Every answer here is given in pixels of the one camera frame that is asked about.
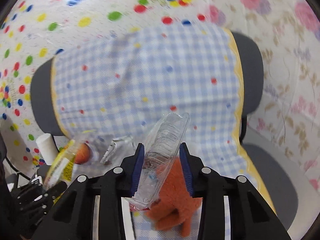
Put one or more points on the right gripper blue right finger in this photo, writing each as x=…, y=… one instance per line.
x=186, y=168

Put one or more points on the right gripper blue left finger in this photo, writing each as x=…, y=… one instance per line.
x=137, y=168

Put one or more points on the clear plastic wrapper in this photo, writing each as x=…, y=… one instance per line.
x=118, y=149

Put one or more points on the clear plastic bottle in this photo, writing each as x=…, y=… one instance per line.
x=161, y=134

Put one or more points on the yellow snack wrapper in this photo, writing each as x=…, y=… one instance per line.
x=62, y=167

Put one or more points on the orange plush toy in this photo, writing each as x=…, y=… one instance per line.
x=175, y=206

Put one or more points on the red snack packet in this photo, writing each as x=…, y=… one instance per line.
x=137, y=209

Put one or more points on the red apple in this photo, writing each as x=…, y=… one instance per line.
x=83, y=154

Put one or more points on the blue checkered cloth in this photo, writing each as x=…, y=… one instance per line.
x=102, y=85

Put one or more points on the grey office chair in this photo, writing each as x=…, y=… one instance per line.
x=277, y=181

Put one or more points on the floral wall sheet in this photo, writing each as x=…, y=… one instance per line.
x=287, y=34

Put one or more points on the balloon print wall sheet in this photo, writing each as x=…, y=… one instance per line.
x=32, y=31

